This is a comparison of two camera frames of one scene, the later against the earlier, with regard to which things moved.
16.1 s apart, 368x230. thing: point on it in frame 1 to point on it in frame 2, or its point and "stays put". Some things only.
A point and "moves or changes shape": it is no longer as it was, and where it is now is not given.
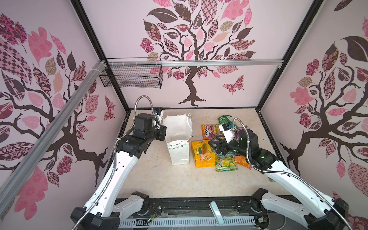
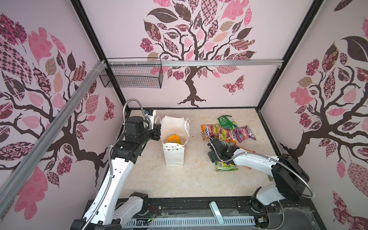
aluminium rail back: (169, 63) stays put
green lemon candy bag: (226, 163) stays put
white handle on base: (217, 212) stays put
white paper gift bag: (178, 130) moves or changes shape
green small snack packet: (225, 119) stays put
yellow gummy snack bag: (203, 154) to (174, 138)
